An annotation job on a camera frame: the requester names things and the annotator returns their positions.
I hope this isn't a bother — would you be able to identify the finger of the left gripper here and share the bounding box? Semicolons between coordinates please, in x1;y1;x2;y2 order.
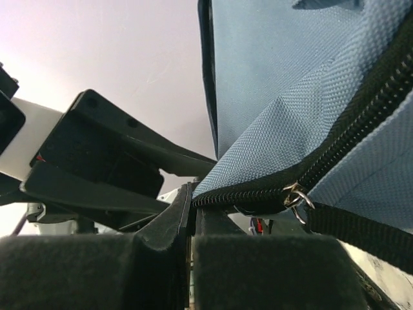
122;129;216;178
20;161;169;226

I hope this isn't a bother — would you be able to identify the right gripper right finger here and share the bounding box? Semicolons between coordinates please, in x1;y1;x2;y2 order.
193;207;367;309

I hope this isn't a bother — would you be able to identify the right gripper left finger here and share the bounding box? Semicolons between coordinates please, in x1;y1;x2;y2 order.
1;184;192;309

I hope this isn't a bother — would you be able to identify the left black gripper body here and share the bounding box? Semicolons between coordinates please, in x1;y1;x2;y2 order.
31;89;164;197

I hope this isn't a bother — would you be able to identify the blue student backpack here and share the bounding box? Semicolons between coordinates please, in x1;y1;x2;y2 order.
192;1;412;273

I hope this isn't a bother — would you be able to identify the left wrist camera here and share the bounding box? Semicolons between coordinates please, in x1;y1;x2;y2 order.
1;68;63;181

